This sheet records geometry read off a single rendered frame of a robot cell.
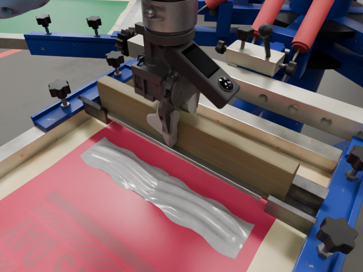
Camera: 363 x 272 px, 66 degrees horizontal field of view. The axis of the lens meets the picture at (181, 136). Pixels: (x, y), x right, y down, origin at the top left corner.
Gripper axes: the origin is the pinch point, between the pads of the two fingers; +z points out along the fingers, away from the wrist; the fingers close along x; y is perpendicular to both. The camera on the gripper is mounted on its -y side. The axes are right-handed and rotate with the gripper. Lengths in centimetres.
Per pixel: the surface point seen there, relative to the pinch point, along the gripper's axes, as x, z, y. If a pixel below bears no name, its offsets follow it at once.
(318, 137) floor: -144, 102, -17
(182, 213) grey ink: 10.0, 6.2, -7.4
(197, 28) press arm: -62, 10, 37
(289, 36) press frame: -48.2, -2.4, -2.0
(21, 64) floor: -79, 103, 251
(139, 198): 11.7, 7.0, 0.8
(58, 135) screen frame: 10.4, 5.9, 25.3
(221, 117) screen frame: -14.2, 4.8, -0.9
